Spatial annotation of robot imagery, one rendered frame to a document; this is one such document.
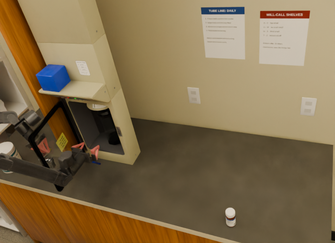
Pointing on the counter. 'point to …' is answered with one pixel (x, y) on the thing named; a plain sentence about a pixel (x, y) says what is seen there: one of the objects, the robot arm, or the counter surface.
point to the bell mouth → (96, 107)
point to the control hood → (83, 91)
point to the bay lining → (86, 121)
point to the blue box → (53, 77)
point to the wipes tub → (6, 147)
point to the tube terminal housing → (61, 58)
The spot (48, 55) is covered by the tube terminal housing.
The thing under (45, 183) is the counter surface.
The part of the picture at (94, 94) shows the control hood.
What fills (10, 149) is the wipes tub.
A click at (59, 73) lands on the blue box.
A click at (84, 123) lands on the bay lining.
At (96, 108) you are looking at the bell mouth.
